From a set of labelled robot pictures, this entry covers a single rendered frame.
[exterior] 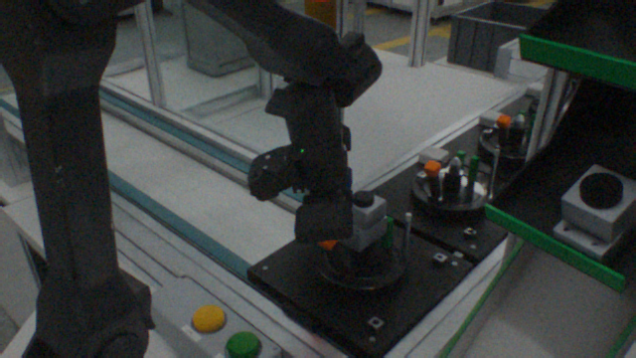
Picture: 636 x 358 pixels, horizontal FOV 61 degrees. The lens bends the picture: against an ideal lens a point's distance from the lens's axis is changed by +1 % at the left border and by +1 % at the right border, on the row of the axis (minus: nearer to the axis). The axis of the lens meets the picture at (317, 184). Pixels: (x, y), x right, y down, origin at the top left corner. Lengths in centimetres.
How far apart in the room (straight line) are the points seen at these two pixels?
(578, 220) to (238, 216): 67
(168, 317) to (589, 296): 51
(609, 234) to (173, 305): 55
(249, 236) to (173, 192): 22
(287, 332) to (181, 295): 17
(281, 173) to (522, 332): 31
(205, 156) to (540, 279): 77
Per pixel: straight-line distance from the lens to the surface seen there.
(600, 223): 47
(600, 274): 49
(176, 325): 75
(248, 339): 70
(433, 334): 74
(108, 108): 153
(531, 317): 64
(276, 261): 81
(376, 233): 75
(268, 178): 59
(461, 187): 98
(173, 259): 86
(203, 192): 109
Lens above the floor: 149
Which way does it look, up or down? 32 degrees down
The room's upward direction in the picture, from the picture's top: straight up
